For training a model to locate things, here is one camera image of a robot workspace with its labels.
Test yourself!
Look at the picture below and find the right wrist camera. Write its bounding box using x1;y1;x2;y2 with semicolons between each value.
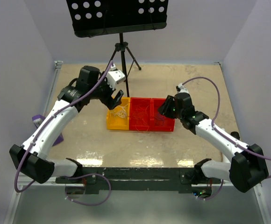
176;83;189;94

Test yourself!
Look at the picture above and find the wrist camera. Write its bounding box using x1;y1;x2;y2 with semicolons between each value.
106;64;126;90
176;83;189;94

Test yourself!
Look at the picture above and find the aluminium left rail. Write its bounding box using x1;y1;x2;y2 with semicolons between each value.
43;60;64;115

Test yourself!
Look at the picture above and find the purple wire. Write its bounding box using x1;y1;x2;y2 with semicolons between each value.
154;112;169;128

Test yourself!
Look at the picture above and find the aluminium rail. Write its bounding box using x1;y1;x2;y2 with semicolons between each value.
43;60;64;115
15;166;263;187

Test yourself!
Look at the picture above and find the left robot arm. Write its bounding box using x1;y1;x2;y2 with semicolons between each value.
9;64;126;183

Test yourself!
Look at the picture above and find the yellow plastic bin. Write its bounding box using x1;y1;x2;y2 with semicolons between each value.
107;97;130;131

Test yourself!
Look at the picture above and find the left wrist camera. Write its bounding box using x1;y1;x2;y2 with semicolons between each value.
106;64;126;90

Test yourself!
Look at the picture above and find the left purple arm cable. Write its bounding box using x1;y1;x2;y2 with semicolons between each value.
14;60;114;205

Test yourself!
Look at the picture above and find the black music stand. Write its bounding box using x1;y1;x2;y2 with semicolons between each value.
65;0;169;102

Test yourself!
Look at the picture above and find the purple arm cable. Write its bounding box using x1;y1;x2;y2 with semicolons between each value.
176;77;271;201
14;60;114;205

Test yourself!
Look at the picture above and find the red plastic bin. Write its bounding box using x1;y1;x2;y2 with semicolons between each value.
129;97;152;132
151;98;175;132

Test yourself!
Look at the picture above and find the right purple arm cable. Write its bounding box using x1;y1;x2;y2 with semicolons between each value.
176;77;271;201

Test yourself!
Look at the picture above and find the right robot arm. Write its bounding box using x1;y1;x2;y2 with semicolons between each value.
158;92;269;193

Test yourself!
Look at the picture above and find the black microphone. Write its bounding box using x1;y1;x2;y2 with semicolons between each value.
230;131;240;140

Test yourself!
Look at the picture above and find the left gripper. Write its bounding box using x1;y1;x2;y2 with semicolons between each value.
89;71;124;110

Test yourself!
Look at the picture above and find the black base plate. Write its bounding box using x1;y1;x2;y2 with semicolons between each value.
55;167;222;196

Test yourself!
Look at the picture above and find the aluminium front rail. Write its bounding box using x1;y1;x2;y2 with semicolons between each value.
15;166;263;187

